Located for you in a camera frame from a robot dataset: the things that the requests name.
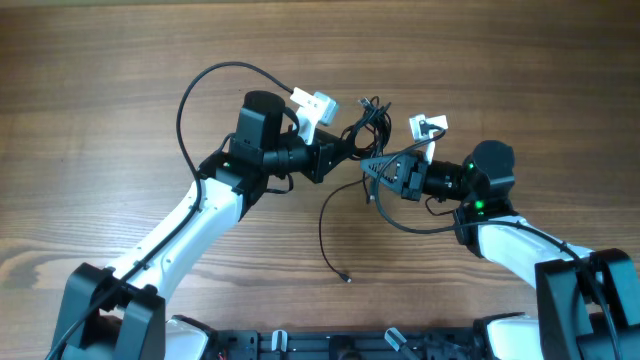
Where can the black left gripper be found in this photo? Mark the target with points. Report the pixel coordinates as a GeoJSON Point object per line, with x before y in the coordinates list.
{"type": "Point", "coordinates": [323, 156]}

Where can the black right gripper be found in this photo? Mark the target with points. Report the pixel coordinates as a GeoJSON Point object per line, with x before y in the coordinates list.
{"type": "Point", "coordinates": [409, 188]}

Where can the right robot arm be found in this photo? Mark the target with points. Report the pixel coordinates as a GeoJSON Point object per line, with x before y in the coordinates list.
{"type": "Point", "coordinates": [587, 301]}

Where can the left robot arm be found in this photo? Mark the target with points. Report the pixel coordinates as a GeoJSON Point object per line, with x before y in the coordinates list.
{"type": "Point", "coordinates": [119, 311]}

